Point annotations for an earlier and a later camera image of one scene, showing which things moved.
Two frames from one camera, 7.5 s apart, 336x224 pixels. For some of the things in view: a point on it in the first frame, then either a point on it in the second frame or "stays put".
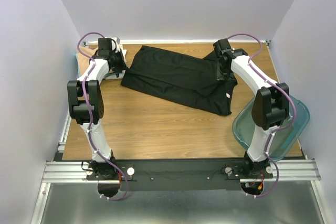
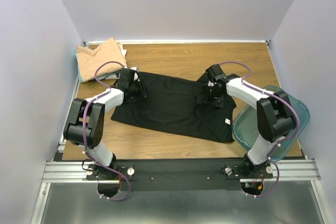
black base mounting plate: (179, 174) stays put
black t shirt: (182, 78) -> (171, 106)
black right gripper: (225, 77) -> (202, 88)
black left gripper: (119, 67) -> (142, 94)
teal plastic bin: (283, 140) stays put
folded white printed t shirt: (114, 75) stays put
